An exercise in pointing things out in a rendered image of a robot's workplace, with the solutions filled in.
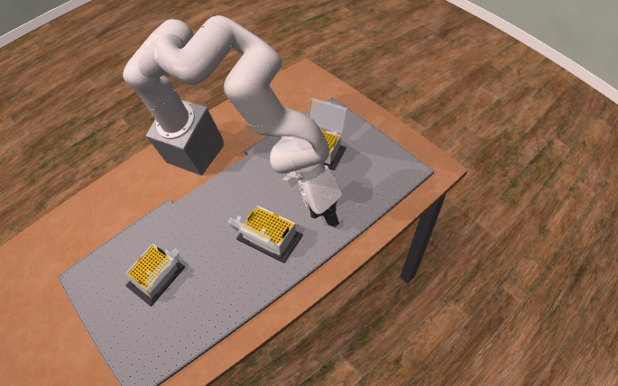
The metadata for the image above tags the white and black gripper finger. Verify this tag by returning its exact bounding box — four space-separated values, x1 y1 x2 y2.
327 202 339 225
309 208 337 227

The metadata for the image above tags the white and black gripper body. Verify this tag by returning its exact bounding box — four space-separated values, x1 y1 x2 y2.
298 165 342 215

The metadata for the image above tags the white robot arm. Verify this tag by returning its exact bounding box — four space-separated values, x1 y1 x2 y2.
123 15 329 188

